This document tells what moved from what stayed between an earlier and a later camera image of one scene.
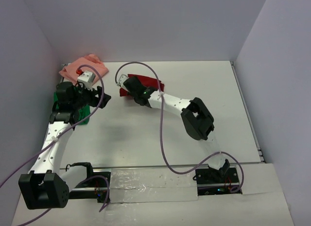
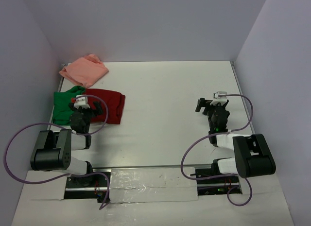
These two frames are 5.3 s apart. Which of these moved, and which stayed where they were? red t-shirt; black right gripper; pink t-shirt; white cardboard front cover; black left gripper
Moved: black right gripper; black left gripper; red t-shirt
Stayed: pink t-shirt; white cardboard front cover
